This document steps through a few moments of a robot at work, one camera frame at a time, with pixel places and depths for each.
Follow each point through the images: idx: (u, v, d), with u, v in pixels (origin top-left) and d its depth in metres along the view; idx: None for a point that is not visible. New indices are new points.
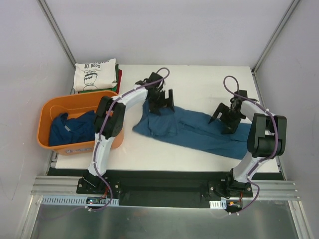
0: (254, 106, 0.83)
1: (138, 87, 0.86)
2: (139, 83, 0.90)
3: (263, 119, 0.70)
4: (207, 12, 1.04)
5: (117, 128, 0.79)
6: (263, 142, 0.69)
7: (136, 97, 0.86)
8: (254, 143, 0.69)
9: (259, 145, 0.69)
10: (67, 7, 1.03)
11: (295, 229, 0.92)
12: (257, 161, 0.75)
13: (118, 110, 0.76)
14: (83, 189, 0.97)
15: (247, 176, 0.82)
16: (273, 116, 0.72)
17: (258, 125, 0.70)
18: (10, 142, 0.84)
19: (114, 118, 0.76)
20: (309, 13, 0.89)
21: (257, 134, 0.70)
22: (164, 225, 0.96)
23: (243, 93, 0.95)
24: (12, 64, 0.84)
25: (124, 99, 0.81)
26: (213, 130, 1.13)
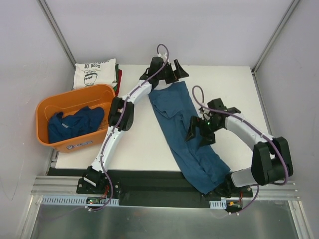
0: (242, 124, 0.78)
1: (142, 82, 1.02)
2: (143, 78, 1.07)
3: (265, 150, 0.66)
4: (207, 13, 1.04)
5: (129, 122, 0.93)
6: (271, 171, 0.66)
7: (141, 93, 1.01)
8: (264, 177, 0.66)
9: (270, 176, 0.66)
10: (68, 7, 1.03)
11: (295, 229, 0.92)
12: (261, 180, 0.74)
13: (129, 108, 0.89)
14: (83, 189, 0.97)
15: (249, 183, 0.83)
16: (271, 140, 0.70)
17: (263, 157, 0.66)
18: (11, 141, 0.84)
19: (127, 115, 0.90)
20: (309, 13, 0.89)
21: (265, 167, 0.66)
22: (164, 225, 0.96)
23: (219, 103, 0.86)
24: (12, 63, 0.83)
25: (132, 97, 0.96)
26: (192, 145, 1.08)
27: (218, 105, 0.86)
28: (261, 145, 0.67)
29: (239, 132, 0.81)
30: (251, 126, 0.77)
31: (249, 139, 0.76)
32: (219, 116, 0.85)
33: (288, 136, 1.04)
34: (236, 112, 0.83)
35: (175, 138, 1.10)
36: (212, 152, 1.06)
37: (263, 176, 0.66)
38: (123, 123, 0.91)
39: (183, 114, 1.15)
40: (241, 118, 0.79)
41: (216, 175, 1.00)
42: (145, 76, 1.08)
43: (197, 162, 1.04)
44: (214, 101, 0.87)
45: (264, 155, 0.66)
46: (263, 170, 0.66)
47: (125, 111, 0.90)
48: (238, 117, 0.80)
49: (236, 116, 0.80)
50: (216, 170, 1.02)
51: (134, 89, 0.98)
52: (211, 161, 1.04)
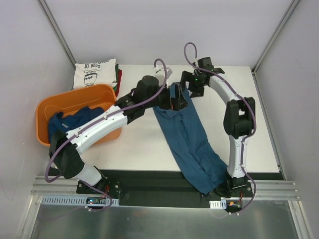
0: (223, 84, 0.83)
1: (109, 114, 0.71)
2: (119, 104, 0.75)
3: (236, 106, 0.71)
4: (207, 13, 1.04)
5: (72, 170, 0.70)
6: (239, 123, 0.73)
7: (102, 130, 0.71)
8: (231, 127, 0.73)
9: (236, 127, 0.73)
10: (67, 6, 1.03)
11: (295, 229, 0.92)
12: (240, 142, 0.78)
13: (66, 153, 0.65)
14: (83, 189, 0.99)
15: (240, 165, 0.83)
16: (243, 98, 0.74)
17: (233, 111, 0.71)
18: (11, 142, 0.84)
19: (65, 162, 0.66)
20: (308, 13, 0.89)
21: (234, 120, 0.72)
22: (164, 225, 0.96)
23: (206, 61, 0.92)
24: (12, 63, 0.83)
25: (82, 136, 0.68)
26: (192, 146, 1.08)
27: (206, 64, 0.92)
28: (233, 102, 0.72)
29: (219, 91, 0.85)
30: (230, 86, 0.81)
31: (225, 98, 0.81)
32: (205, 74, 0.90)
33: (288, 136, 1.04)
34: (221, 72, 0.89)
35: (175, 139, 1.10)
36: (211, 152, 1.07)
37: (230, 127, 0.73)
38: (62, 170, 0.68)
39: (183, 114, 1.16)
40: (223, 78, 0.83)
41: (216, 175, 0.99)
42: (123, 102, 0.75)
43: (197, 163, 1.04)
44: (203, 59, 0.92)
45: (234, 109, 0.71)
46: (231, 122, 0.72)
47: (64, 156, 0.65)
48: (221, 77, 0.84)
49: (219, 76, 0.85)
50: (216, 170, 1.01)
51: (90, 123, 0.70)
52: (211, 161, 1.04)
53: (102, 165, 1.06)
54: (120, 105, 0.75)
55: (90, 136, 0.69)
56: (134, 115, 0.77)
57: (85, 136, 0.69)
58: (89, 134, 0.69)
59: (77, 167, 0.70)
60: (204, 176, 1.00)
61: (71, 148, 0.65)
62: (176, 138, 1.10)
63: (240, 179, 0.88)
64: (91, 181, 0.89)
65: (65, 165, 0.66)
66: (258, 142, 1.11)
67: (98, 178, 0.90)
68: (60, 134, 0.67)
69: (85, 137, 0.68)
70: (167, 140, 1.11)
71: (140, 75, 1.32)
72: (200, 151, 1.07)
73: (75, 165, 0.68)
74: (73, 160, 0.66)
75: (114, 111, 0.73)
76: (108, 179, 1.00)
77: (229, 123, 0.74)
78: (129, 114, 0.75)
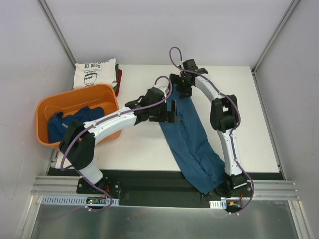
0: (207, 83, 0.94)
1: (123, 112, 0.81)
2: (130, 106, 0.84)
3: (220, 104, 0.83)
4: (207, 12, 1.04)
5: (82, 161, 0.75)
6: (224, 119, 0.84)
7: (116, 125, 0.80)
8: (217, 123, 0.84)
9: (222, 122, 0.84)
10: (67, 6, 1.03)
11: (295, 229, 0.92)
12: (229, 135, 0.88)
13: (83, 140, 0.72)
14: (83, 189, 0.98)
15: (235, 158, 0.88)
16: (227, 96, 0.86)
17: (217, 108, 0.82)
18: (11, 142, 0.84)
19: (80, 150, 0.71)
20: (309, 13, 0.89)
21: (219, 116, 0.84)
22: (164, 225, 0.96)
23: (191, 63, 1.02)
24: (12, 63, 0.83)
25: (98, 127, 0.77)
26: (192, 145, 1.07)
27: (191, 65, 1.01)
28: (217, 100, 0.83)
29: (204, 90, 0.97)
30: (213, 85, 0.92)
31: (210, 96, 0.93)
32: (190, 74, 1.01)
33: (288, 136, 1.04)
34: (205, 72, 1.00)
35: (175, 138, 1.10)
36: (211, 152, 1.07)
37: (216, 123, 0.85)
38: (74, 159, 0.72)
39: (183, 114, 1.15)
40: (207, 78, 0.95)
41: (216, 175, 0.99)
42: (133, 104, 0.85)
43: (197, 162, 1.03)
44: (187, 61, 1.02)
45: (218, 107, 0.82)
46: (217, 118, 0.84)
47: (80, 144, 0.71)
48: (205, 77, 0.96)
49: (203, 76, 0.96)
50: (216, 170, 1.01)
51: (106, 117, 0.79)
52: (211, 161, 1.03)
53: (101, 165, 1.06)
54: (130, 107, 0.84)
55: (105, 128, 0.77)
56: (141, 117, 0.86)
57: (102, 128, 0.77)
58: (105, 126, 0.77)
59: (87, 158, 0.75)
60: (204, 176, 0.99)
61: (89, 136, 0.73)
62: (176, 137, 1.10)
63: (240, 178, 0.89)
64: (93, 179, 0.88)
65: (78, 154, 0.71)
66: (259, 142, 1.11)
67: (99, 177, 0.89)
68: (78, 123, 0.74)
69: (101, 129, 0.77)
70: (168, 140, 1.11)
71: (140, 75, 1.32)
72: (200, 151, 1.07)
73: (87, 154, 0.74)
74: (87, 148, 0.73)
75: (126, 109, 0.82)
76: (108, 179, 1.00)
77: (215, 120, 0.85)
78: (137, 115, 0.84)
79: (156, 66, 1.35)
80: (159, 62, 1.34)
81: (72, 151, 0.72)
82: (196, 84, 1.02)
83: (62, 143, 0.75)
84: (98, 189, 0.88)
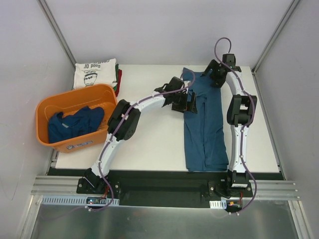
0: (235, 79, 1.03)
1: (156, 94, 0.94)
2: (158, 90, 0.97)
3: (239, 101, 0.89)
4: (208, 13, 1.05)
5: (129, 133, 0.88)
6: (238, 115, 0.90)
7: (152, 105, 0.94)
8: (231, 116, 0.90)
9: (235, 117, 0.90)
10: (67, 6, 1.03)
11: (295, 229, 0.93)
12: (240, 131, 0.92)
13: (133, 113, 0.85)
14: (83, 189, 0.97)
15: (240, 154, 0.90)
16: (250, 95, 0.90)
17: (235, 103, 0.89)
18: (11, 142, 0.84)
19: (129, 122, 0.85)
20: (308, 13, 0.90)
21: (234, 111, 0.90)
22: (164, 225, 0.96)
23: (230, 58, 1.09)
24: (12, 63, 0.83)
25: (140, 105, 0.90)
26: (205, 128, 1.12)
27: (229, 60, 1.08)
28: (238, 96, 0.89)
29: (231, 85, 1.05)
30: (240, 82, 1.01)
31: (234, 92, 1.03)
32: (224, 68, 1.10)
33: (288, 136, 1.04)
34: (238, 70, 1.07)
35: (191, 116, 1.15)
36: (219, 140, 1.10)
37: (230, 116, 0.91)
38: (123, 130, 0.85)
39: (207, 98, 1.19)
40: (238, 75, 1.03)
41: (212, 160, 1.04)
42: (161, 89, 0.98)
43: (201, 142, 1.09)
44: (227, 55, 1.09)
45: (236, 103, 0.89)
46: (232, 112, 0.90)
47: (129, 117, 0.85)
48: (236, 73, 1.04)
49: (234, 72, 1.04)
50: (215, 157, 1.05)
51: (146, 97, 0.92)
52: (214, 148, 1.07)
53: None
54: (159, 91, 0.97)
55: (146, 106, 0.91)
56: (168, 101, 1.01)
57: (143, 106, 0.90)
58: (146, 105, 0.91)
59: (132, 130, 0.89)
60: (201, 156, 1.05)
61: (136, 111, 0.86)
62: (193, 116, 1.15)
63: (240, 178, 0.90)
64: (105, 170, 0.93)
65: (128, 125, 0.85)
66: (259, 142, 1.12)
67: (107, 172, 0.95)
68: (125, 102, 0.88)
69: (142, 106, 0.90)
70: (184, 114, 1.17)
71: (140, 75, 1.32)
72: (211, 135, 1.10)
73: (134, 126, 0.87)
74: (135, 121, 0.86)
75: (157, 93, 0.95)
76: (108, 179, 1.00)
77: (231, 113, 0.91)
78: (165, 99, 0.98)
79: (156, 66, 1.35)
80: (160, 62, 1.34)
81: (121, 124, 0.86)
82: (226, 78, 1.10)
83: (110, 119, 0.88)
84: (106, 181, 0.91)
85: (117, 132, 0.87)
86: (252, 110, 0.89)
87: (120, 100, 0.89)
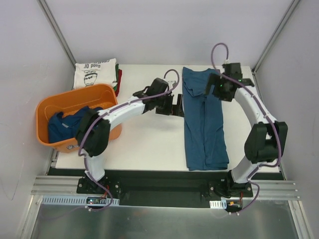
0: (250, 99, 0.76)
1: (133, 100, 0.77)
2: (137, 95, 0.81)
3: (263, 131, 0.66)
4: (207, 12, 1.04)
5: (99, 149, 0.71)
6: (262, 150, 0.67)
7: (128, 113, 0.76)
8: (252, 151, 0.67)
9: (258, 153, 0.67)
10: (67, 6, 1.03)
11: (295, 229, 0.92)
12: (257, 166, 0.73)
13: (101, 125, 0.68)
14: (83, 189, 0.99)
15: (247, 177, 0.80)
16: (273, 122, 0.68)
17: (258, 136, 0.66)
18: (10, 141, 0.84)
19: (97, 137, 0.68)
20: (309, 13, 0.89)
21: (257, 146, 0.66)
22: (164, 225, 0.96)
23: (236, 69, 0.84)
24: (12, 63, 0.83)
25: (112, 115, 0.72)
26: (205, 127, 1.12)
27: (235, 71, 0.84)
28: (260, 126, 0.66)
29: (244, 104, 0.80)
30: (259, 104, 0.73)
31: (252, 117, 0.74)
32: (231, 84, 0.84)
33: (288, 136, 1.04)
34: (250, 84, 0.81)
35: (191, 116, 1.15)
36: (220, 139, 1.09)
37: (252, 151, 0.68)
38: (90, 146, 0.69)
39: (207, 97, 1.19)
40: (252, 93, 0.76)
41: (212, 159, 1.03)
42: (140, 94, 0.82)
43: (202, 141, 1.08)
44: (232, 65, 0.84)
45: (260, 135, 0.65)
46: (254, 147, 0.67)
47: (96, 131, 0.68)
48: (249, 91, 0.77)
49: (247, 90, 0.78)
50: (215, 156, 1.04)
51: (120, 105, 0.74)
52: (215, 146, 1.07)
53: None
54: (138, 96, 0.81)
55: (118, 116, 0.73)
56: (149, 106, 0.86)
57: (115, 116, 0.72)
58: (118, 114, 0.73)
59: (104, 145, 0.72)
60: (202, 155, 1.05)
61: (104, 122, 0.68)
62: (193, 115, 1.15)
63: (241, 182, 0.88)
64: (97, 177, 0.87)
65: (96, 140, 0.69)
66: None
67: (102, 174, 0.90)
68: (92, 111, 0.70)
69: (114, 116, 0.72)
70: None
71: (140, 75, 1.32)
72: (212, 134, 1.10)
73: (105, 140, 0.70)
74: (104, 135, 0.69)
75: (135, 99, 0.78)
76: (108, 179, 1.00)
77: (252, 148, 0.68)
78: (145, 104, 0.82)
79: (156, 66, 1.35)
80: (159, 62, 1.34)
81: (88, 138, 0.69)
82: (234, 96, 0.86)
83: (78, 132, 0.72)
84: (102, 186, 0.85)
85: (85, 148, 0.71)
86: (279, 147, 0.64)
87: (87, 109, 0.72)
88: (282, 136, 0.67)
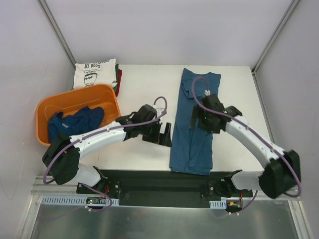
0: (247, 132, 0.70)
1: (112, 127, 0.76)
2: (120, 120, 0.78)
3: (279, 169, 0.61)
4: (207, 13, 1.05)
5: (66, 176, 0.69)
6: (283, 186, 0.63)
7: (104, 141, 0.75)
8: (275, 192, 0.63)
9: (280, 191, 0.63)
10: (67, 7, 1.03)
11: (295, 230, 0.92)
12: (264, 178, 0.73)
13: (69, 154, 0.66)
14: (83, 189, 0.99)
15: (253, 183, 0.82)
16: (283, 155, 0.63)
17: (276, 175, 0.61)
18: (11, 141, 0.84)
19: (63, 165, 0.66)
20: (308, 13, 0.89)
21: (278, 185, 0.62)
22: (164, 225, 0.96)
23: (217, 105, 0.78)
24: (12, 63, 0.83)
25: (85, 142, 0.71)
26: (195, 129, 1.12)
27: (213, 103, 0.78)
28: (274, 163, 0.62)
29: (243, 140, 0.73)
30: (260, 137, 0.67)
31: (259, 154, 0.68)
32: (218, 117, 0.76)
33: (288, 136, 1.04)
34: (237, 113, 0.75)
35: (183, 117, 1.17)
36: (207, 143, 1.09)
37: (274, 191, 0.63)
38: (56, 174, 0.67)
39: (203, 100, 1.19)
40: (246, 125, 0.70)
41: (195, 162, 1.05)
42: (124, 120, 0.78)
43: (188, 144, 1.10)
44: (209, 98, 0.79)
45: (277, 173, 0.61)
46: (275, 187, 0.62)
47: (63, 159, 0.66)
48: (242, 123, 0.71)
49: (239, 122, 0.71)
50: (198, 160, 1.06)
51: (94, 132, 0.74)
52: (200, 150, 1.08)
53: (101, 165, 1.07)
54: (120, 122, 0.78)
55: (92, 143, 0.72)
56: (131, 133, 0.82)
57: (88, 143, 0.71)
58: (92, 142, 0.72)
59: (72, 173, 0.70)
60: (185, 157, 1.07)
61: (74, 151, 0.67)
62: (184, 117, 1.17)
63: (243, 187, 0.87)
64: (90, 182, 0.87)
65: (63, 168, 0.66)
66: None
67: (97, 179, 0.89)
68: (64, 136, 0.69)
69: (87, 144, 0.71)
70: (177, 114, 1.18)
71: (140, 75, 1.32)
72: (199, 138, 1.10)
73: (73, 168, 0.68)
74: (72, 163, 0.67)
75: (116, 125, 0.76)
76: (108, 179, 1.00)
77: (272, 186, 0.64)
78: (127, 131, 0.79)
79: (156, 67, 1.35)
80: (159, 62, 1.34)
81: (55, 165, 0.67)
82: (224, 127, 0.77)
83: (46, 156, 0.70)
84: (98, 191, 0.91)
85: (51, 174, 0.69)
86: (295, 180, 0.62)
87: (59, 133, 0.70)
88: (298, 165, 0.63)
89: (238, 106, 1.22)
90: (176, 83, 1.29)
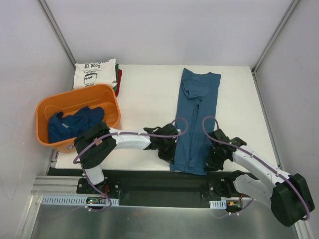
0: (251, 160, 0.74)
1: (142, 132, 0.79)
2: (147, 130, 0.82)
3: (286, 192, 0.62)
4: (207, 13, 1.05)
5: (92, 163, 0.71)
6: (295, 212, 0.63)
7: (133, 142, 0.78)
8: (288, 218, 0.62)
9: (294, 218, 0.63)
10: (67, 7, 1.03)
11: (295, 230, 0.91)
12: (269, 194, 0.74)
13: (106, 143, 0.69)
14: (83, 189, 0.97)
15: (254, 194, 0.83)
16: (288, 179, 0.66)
17: (285, 200, 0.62)
18: (11, 141, 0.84)
19: (96, 150, 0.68)
20: (309, 13, 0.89)
21: (288, 209, 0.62)
22: (164, 225, 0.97)
23: (222, 137, 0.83)
24: (11, 62, 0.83)
25: (120, 137, 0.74)
26: (195, 130, 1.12)
27: (220, 136, 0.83)
28: (280, 187, 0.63)
29: (250, 169, 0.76)
30: (263, 164, 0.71)
31: (265, 180, 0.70)
32: (225, 148, 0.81)
33: (288, 136, 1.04)
34: (241, 143, 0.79)
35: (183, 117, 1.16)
36: (207, 143, 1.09)
37: (287, 218, 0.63)
38: (84, 157, 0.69)
39: (202, 100, 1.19)
40: (250, 153, 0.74)
41: (195, 163, 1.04)
42: (151, 130, 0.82)
43: (188, 144, 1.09)
44: (215, 132, 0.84)
45: (285, 197, 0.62)
46: (288, 213, 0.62)
47: (99, 145, 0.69)
48: (247, 151, 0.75)
49: (243, 151, 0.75)
50: (198, 160, 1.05)
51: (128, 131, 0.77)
52: (200, 150, 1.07)
53: (101, 164, 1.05)
54: (148, 131, 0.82)
55: (125, 140, 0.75)
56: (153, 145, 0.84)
57: (122, 139, 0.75)
58: (126, 139, 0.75)
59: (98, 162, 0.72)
60: (185, 157, 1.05)
61: (111, 141, 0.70)
62: (184, 116, 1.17)
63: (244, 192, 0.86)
64: (93, 180, 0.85)
65: (96, 153, 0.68)
66: (257, 142, 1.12)
67: (100, 179, 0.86)
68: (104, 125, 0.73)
69: (121, 139, 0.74)
70: (177, 114, 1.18)
71: (140, 75, 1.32)
72: (199, 138, 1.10)
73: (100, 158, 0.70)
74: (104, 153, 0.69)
75: (145, 132, 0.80)
76: (108, 179, 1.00)
77: (284, 213, 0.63)
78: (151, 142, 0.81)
79: (156, 66, 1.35)
80: (159, 62, 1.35)
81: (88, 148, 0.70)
82: (235, 160, 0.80)
83: (80, 138, 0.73)
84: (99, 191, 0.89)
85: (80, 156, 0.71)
86: (305, 205, 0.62)
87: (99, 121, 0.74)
88: (303, 187, 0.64)
89: (238, 106, 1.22)
90: (176, 83, 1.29)
